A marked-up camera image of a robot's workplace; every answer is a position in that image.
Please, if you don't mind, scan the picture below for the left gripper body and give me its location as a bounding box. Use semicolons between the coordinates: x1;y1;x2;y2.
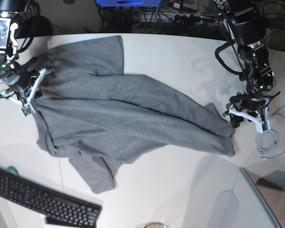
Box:
230;93;268;116

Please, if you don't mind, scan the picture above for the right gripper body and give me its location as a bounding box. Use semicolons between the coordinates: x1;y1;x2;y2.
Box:
3;58;39;99

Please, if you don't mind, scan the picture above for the grey t-shirt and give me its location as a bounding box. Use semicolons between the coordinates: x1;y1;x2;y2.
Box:
33;36;235;194

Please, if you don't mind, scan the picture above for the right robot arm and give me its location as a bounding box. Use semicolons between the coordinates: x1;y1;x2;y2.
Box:
0;0;40;101

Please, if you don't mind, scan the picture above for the green tape roll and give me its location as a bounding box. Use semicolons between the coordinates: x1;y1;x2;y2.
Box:
5;166;19;177

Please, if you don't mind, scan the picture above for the black computer keyboard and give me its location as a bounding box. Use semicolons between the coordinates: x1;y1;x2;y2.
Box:
0;168;102;228

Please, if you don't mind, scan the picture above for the round brass object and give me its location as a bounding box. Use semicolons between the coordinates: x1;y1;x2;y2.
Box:
144;222;168;228

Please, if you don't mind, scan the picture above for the coiled white cable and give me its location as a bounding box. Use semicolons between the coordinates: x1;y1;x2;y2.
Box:
255;102;285;160

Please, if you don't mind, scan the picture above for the blue base plate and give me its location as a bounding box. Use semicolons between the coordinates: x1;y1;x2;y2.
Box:
96;0;161;7

